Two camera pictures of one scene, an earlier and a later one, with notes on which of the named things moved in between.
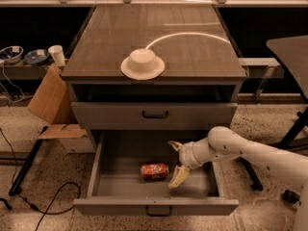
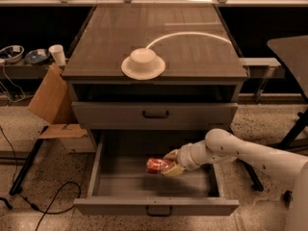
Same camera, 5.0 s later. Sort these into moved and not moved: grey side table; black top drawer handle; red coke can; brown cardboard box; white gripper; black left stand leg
Moved: red coke can; white gripper
Not moved: black top drawer handle; grey side table; black left stand leg; brown cardboard box
